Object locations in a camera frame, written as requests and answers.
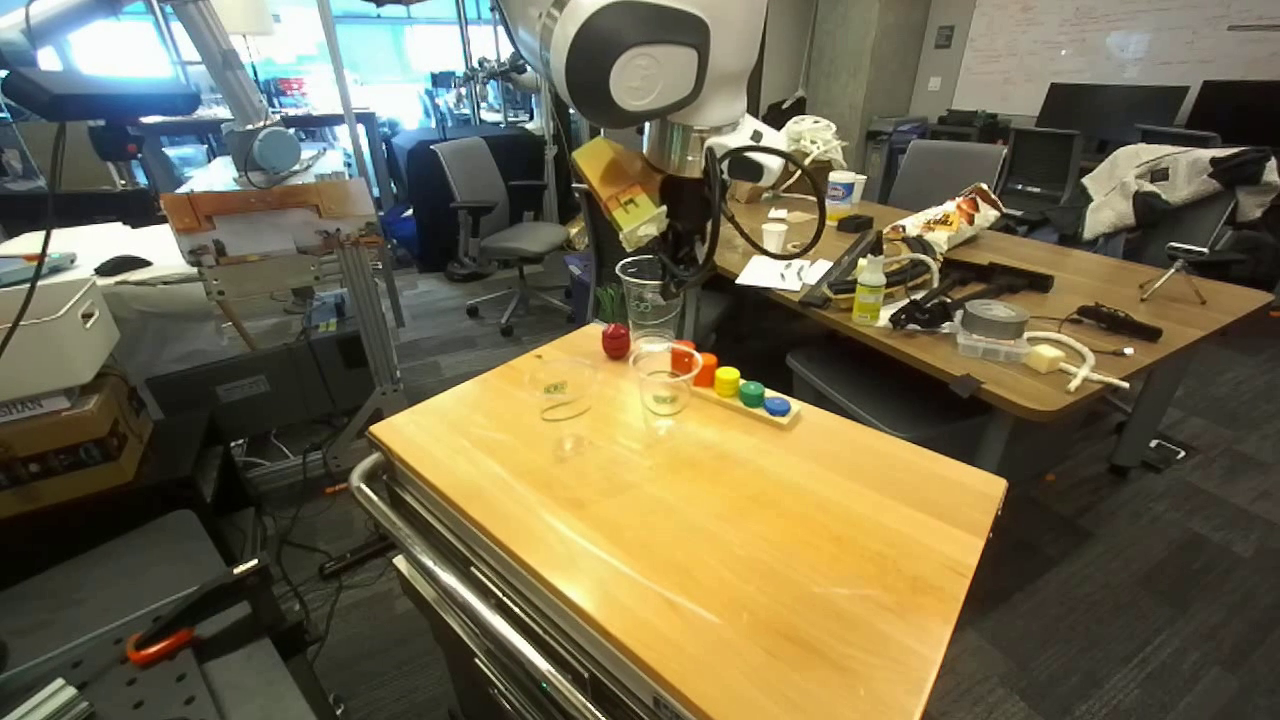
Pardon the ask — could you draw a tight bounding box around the long wooden office desk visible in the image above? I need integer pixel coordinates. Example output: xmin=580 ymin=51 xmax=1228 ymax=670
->
xmin=692 ymin=191 xmax=1275 ymax=476

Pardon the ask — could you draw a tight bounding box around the white jacket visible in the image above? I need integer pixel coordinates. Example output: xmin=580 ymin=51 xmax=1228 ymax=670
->
xmin=1082 ymin=145 xmax=1280 ymax=239

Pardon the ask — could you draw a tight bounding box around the white paper cup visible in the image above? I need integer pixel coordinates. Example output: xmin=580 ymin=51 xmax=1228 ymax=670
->
xmin=759 ymin=220 xmax=788 ymax=252

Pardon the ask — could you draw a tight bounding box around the clear plastic cup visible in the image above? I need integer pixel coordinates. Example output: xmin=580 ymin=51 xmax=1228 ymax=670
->
xmin=617 ymin=252 xmax=686 ymax=347
xmin=634 ymin=347 xmax=688 ymax=436
xmin=535 ymin=358 xmax=594 ymax=461

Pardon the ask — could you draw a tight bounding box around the wooden top steel cart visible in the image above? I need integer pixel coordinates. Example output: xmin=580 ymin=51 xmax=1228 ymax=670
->
xmin=351 ymin=329 xmax=1004 ymax=720

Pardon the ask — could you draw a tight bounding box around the snack chip bag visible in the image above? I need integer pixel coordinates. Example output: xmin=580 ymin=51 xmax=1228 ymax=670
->
xmin=880 ymin=186 xmax=1004 ymax=262

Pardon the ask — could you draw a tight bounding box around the black tool on desk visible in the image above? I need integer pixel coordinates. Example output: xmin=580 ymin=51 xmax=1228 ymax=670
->
xmin=890 ymin=262 xmax=1057 ymax=333

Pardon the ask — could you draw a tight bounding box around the orange handled clamp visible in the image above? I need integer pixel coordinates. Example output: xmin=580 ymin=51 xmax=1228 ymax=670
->
xmin=124 ymin=626 xmax=217 ymax=670

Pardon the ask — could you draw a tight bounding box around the white paper sheet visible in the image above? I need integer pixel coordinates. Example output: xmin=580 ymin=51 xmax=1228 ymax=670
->
xmin=738 ymin=255 xmax=830 ymax=291

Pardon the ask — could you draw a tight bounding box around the grey office chair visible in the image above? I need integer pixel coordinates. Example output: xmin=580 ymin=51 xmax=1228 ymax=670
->
xmin=436 ymin=136 xmax=569 ymax=337

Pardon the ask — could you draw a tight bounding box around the orange cylinder block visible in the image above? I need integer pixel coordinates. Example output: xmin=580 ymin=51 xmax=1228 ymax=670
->
xmin=692 ymin=351 xmax=720 ymax=390

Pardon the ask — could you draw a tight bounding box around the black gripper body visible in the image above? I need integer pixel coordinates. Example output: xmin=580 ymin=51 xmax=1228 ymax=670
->
xmin=659 ymin=174 xmax=720 ymax=269

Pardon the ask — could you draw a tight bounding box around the yellow liquid bottle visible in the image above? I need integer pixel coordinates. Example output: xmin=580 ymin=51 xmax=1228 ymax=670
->
xmin=854 ymin=255 xmax=890 ymax=325

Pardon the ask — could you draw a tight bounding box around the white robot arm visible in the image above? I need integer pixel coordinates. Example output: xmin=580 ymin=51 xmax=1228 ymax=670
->
xmin=496 ymin=0 xmax=770 ymax=269

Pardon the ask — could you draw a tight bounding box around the green cylinder block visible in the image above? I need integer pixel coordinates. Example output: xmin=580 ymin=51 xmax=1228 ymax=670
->
xmin=738 ymin=380 xmax=764 ymax=410

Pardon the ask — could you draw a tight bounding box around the yellow cylinder block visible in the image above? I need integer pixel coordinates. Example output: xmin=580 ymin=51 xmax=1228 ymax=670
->
xmin=713 ymin=365 xmax=739 ymax=401

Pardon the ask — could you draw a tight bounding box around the blue cylinder block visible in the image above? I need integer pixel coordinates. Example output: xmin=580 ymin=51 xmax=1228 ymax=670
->
xmin=764 ymin=392 xmax=791 ymax=416

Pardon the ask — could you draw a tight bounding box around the grey tape roll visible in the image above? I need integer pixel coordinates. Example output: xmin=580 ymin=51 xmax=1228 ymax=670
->
xmin=956 ymin=300 xmax=1028 ymax=358

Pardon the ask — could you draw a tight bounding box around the wooden peg tray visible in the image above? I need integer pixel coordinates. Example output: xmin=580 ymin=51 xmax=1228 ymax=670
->
xmin=681 ymin=368 xmax=799 ymax=430

